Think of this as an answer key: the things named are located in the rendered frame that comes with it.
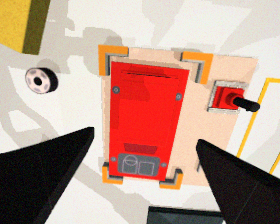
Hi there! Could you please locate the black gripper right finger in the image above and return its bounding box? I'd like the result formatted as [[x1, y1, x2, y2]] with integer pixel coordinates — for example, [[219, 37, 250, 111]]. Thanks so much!
[[196, 139, 280, 224]]

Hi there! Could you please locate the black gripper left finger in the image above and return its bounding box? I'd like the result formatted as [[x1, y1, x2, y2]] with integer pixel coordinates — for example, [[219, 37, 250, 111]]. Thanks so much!
[[0, 127, 95, 224]]

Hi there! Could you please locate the small black toy wheel with pink hub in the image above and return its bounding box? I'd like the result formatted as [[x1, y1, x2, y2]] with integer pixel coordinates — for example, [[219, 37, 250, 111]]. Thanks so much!
[[25, 68, 59, 94]]

